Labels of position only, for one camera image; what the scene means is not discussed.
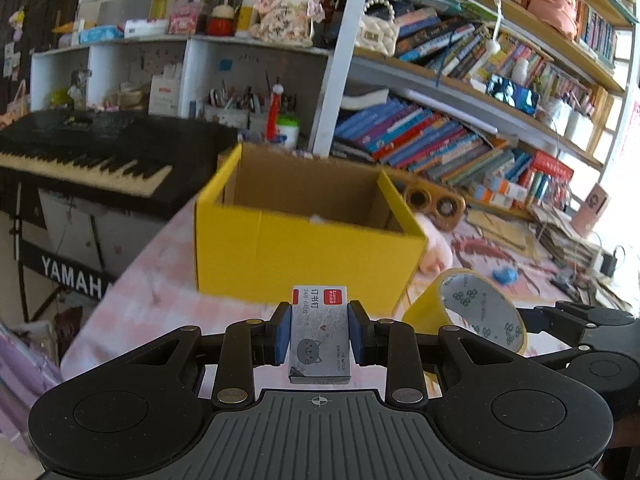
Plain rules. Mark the black power adapter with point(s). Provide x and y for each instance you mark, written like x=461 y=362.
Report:
x=608 y=266

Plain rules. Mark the brown envelopes pile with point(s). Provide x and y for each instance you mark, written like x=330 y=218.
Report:
x=512 y=235

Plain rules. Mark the grey staples box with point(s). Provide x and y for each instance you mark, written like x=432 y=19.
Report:
x=319 y=344

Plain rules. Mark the blue crumpled wrapper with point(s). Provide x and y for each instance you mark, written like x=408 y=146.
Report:
x=505 y=276

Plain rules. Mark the row of leaning books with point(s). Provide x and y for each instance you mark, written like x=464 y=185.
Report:
x=411 y=137

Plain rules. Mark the yellow tape roll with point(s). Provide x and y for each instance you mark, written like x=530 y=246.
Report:
x=481 y=306

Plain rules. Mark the white green-lid jar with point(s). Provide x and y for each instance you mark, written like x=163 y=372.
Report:
x=288 y=127

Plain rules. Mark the stack of papers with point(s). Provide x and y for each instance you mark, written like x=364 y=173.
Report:
x=580 y=258

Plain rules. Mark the black Yamaha keyboard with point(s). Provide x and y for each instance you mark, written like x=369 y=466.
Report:
x=127 y=160

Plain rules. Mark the white storage cubby shelf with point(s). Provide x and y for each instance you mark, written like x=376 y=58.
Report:
x=217 y=79

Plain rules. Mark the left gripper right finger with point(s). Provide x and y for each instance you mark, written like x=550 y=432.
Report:
x=393 y=345

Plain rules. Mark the pink cylindrical desk gadget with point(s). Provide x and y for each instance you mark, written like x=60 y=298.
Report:
x=590 y=211

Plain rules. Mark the pink plush pig toy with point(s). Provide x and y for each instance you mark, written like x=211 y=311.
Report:
x=438 y=255

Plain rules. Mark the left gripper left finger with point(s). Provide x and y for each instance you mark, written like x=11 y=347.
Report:
x=245 y=346

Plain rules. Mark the floral cat ornament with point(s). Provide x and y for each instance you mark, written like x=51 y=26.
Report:
x=287 y=22

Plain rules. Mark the brown retro radio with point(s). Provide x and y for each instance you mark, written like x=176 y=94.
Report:
x=444 y=207

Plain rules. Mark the white quilted handbag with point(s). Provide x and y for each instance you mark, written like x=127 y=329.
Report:
x=375 y=34

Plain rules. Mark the red white bottle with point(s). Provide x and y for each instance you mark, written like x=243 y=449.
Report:
x=274 y=111

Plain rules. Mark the orange white medicine box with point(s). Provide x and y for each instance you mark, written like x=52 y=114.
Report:
x=507 y=188

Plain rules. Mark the yellow cardboard box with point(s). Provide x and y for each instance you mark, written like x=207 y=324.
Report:
x=270 y=220

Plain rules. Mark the red dictionary book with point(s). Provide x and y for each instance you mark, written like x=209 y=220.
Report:
x=548 y=164

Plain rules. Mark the white pen holder box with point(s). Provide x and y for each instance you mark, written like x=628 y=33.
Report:
x=579 y=127

